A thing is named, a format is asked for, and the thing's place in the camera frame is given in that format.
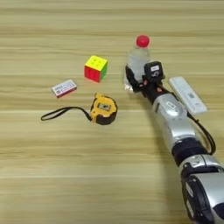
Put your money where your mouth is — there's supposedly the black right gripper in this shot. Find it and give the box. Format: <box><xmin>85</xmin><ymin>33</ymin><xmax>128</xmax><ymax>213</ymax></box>
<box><xmin>125</xmin><ymin>65</ymin><xmax>172</xmax><ymax>105</ymax></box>

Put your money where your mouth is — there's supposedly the clear bottle with red cap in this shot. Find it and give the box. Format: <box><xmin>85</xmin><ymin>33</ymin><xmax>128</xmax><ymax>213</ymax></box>
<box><xmin>123</xmin><ymin>34</ymin><xmax>151</xmax><ymax>94</ymax></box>

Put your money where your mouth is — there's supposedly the yellow black tape measure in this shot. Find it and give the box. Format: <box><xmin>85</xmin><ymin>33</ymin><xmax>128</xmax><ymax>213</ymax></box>
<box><xmin>40</xmin><ymin>93</ymin><xmax>119</xmax><ymax>126</ymax></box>

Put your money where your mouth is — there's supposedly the white remote control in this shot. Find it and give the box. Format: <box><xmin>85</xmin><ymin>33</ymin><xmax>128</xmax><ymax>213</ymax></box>
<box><xmin>168</xmin><ymin>76</ymin><xmax>209</xmax><ymax>116</ymax></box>

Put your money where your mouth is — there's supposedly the black box with white label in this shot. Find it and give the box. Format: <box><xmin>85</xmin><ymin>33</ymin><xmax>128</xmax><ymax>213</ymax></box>
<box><xmin>143</xmin><ymin>60</ymin><xmax>166</xmax><ymax>84</ymax></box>

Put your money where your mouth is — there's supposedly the colourful puzzle cube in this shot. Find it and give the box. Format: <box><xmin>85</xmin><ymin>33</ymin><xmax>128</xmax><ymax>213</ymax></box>
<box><xmin>84</xmin><ymin>55</ymin><xmax>109</xmax><ymax>84</ymax></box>

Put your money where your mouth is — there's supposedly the small red and white box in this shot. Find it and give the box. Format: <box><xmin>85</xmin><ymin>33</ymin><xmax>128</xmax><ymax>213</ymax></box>
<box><xmin>51</xmin><ymin>79</ymin><xmax>78</xmax><ymax>100</ymax></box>

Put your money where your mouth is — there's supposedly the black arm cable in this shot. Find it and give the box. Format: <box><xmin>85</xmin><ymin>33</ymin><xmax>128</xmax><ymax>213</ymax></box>
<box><xmin>186</xmin><ymin>111</ymin><xmax>217</xmax><ymax>156</ymax></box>

